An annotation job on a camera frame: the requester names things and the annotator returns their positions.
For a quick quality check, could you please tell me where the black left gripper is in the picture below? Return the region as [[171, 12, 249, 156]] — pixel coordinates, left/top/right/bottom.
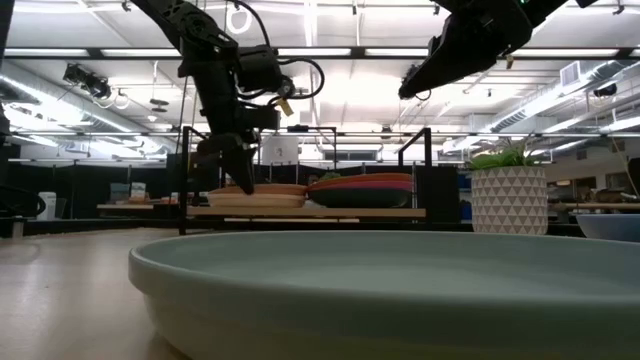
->
[[192, 49, 281, 196]]

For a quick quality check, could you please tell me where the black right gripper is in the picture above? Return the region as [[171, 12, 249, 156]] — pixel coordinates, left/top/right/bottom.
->
[[398, 3, 534, 100]]

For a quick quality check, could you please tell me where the dark green bowl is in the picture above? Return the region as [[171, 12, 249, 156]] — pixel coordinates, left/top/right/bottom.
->
[[308, 187, 414, 209]]

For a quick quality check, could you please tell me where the orange plate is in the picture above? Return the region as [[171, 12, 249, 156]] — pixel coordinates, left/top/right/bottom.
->
[[306, 172, 414, 190]]

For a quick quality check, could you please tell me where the pale green plate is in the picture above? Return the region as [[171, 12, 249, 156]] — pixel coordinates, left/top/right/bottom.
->
[[128, 229, 640, 360]]

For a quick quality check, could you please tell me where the blue bowl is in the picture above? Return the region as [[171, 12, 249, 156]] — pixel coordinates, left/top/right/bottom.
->
[[575, 213, 640, 244]]

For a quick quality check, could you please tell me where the white hanging board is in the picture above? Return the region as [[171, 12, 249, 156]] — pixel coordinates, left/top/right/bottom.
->
[[261, 135, 300, 166]]

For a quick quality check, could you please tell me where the black partition panel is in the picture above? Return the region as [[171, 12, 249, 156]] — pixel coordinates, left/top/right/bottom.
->
[[252, 163, 315, 187]]

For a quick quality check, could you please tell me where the green potted plant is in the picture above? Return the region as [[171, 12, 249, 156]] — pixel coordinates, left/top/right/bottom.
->
[[467, 137, 539, 172]]

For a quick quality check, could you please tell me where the white triangle-pattern planter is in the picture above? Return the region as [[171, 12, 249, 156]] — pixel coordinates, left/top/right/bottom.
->
[[470, 165, 549, 236]]

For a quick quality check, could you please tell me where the white bin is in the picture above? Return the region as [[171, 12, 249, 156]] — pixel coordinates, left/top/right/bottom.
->
[[37, 191, 58, 222]]

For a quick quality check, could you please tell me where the background wooden desk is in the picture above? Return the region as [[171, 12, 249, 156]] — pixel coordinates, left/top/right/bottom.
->
[[548, 201, 640, 211]]

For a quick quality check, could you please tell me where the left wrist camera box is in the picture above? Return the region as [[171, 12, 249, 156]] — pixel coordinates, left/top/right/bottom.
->
[[235, 44, 297, 99]]

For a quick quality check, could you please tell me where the black wire dish rack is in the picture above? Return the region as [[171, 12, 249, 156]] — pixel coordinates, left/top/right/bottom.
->
[[178, 125, 434, 236]]

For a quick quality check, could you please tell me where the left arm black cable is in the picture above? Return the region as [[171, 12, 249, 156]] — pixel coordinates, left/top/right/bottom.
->
[[227, 0, 326, 101]]

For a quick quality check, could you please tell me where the white wall vent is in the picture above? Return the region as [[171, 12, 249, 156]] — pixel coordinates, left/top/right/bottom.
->
[[559, 60, 582, 89]]

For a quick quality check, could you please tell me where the black ceiling-mounted camera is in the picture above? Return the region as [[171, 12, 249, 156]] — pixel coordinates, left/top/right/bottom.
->
[[62, 63, 113, 101]]

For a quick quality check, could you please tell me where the black looped cable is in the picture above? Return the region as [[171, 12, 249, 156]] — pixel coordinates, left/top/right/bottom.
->
[[0, 184, 47, 219]]

